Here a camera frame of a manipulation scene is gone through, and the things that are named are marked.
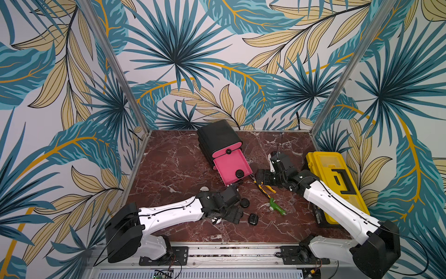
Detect black round earphone case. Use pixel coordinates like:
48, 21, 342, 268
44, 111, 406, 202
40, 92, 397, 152
235, 169, 245, 179
239, 198, 250, 208

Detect black oval earphone case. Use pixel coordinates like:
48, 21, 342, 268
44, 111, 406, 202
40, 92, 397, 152
247, 213, 259, 226

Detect pink drawer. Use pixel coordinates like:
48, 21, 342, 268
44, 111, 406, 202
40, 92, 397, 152
212, 141, 243, 158
213, 148, 253, 186

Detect black drawer cabinet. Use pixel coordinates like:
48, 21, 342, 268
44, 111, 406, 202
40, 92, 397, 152
197, 120, 243, 169

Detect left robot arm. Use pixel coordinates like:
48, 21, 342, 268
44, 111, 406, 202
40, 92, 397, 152
104, 186, 243, 263

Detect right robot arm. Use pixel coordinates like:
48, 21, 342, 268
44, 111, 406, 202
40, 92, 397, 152
255, 152, 401, 279

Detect yellow black pliers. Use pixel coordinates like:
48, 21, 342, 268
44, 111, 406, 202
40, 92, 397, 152
253, 180, 277, 199

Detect green plastic toy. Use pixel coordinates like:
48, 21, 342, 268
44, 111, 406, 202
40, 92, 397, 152
269, 198, 286, 216

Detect yellow toolbox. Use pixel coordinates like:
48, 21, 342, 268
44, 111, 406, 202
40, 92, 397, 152
305, 151, 370, 228

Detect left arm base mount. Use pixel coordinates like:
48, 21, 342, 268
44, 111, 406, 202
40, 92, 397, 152
138, 246, 189, 266

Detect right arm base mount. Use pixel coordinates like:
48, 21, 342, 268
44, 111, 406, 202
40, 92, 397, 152
275, 246, 330, 266

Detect aluminium rail frame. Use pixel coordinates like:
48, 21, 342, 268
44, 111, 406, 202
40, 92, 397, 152
83, 242, 365, 279

